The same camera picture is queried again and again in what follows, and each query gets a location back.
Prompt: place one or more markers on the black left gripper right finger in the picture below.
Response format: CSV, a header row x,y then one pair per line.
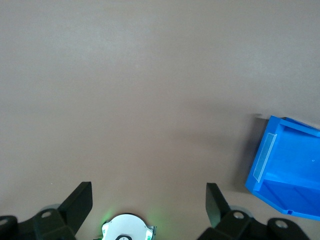
x,y
217,210

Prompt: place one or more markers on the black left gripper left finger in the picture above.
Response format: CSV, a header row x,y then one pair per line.
x,y
75,207

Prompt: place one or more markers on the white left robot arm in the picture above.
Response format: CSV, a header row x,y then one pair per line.
x,y
130,227

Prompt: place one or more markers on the blue plastic storage bin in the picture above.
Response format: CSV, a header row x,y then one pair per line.
x,y
292,170

